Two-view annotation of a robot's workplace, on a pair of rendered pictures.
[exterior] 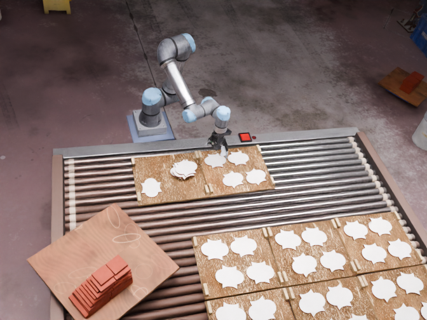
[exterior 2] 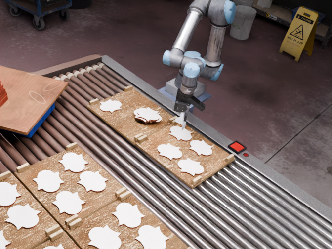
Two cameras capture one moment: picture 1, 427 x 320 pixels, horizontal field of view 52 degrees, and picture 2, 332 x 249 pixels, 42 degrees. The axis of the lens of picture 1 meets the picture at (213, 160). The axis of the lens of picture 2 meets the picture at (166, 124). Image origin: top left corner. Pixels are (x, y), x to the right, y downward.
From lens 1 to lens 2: 191 cm
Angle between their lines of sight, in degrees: 46
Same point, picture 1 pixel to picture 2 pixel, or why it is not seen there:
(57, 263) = not seen: outside the picture
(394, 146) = not seen: outside the picture
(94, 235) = (28, 82)
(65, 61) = (249, 80)
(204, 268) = (47, 162)
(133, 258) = (20, 105)
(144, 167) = (129, 97)
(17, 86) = not seen: hidden behind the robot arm
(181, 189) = (125, 123)
